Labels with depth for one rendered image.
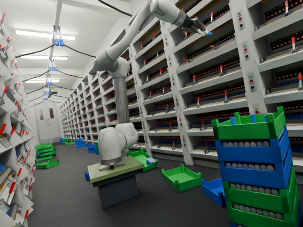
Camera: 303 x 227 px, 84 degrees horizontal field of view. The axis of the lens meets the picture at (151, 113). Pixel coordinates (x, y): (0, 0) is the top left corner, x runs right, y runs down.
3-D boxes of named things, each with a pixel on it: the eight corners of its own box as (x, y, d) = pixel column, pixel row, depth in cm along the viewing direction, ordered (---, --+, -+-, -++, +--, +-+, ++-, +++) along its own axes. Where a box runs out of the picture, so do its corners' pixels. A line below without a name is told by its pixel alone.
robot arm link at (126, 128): (112, 151, 138) (128, 144, 157) (127, 152, 130) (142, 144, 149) (101, 56, 136) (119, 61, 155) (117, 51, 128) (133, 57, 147)
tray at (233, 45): (238, 47, 113) (234, 33, 111) (176, 74, 163) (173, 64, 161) (250, 41, 124) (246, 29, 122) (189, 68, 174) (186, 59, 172)
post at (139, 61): (151, 157, 219) (127, 21, 221) (147, 156, 227) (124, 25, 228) (163, 153, 230) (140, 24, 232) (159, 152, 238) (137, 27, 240)
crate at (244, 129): (277, 138, 53) (273, 113, 53) (214, 140, 66) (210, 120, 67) (286, 124, 75) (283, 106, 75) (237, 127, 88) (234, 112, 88)
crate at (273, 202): (291, 215, 52) (286, 189, 52) (225, 200, 66) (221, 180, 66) (296, 177, 74) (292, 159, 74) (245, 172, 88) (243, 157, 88)
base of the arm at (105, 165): (98, 173, 110) (97, 164, 110) (100, 164, 132) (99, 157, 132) (126, 166, 115) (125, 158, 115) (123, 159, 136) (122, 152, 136)
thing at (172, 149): (184, 155, 170) (179, 143, 168) (151, 151, 220) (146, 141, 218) (196, 145, 181) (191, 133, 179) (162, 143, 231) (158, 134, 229)
